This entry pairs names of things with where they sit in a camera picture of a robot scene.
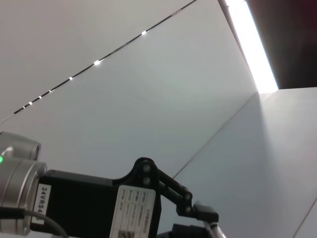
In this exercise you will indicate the white ceiling light strip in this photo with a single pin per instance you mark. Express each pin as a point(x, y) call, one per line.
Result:
point(255, 47)

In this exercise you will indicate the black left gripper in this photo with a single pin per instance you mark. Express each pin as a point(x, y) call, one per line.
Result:
point(86, 205)

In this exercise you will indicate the grey clear ballpoint pen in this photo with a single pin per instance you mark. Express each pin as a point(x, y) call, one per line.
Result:
point(215, 230)

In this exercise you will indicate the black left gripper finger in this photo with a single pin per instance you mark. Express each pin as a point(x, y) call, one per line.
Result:
point(185, 231)
point(184, 200)

